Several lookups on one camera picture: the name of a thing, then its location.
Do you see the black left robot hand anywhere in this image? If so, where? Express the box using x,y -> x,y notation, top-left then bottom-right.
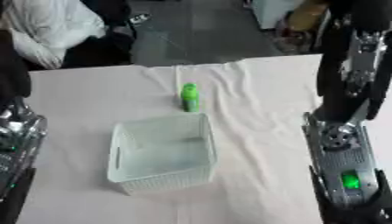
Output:
0,29 -> 34,109

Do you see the pale green plastic basket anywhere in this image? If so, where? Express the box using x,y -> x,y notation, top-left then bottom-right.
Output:
105,112 -> 221,197

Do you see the green plastic bottle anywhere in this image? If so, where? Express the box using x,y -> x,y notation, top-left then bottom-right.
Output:
178,82 -> 202,113

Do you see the tan bag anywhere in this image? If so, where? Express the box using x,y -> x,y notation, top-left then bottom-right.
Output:
288,0 -> 331,32

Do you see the person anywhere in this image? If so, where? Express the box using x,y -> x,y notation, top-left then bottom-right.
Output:
0,0 -> 151,71

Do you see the white cabinet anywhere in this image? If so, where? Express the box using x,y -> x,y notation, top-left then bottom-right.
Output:
251,0 -> 308,31

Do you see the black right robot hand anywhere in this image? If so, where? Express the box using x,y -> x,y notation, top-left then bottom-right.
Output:
311,0 -> 392,123

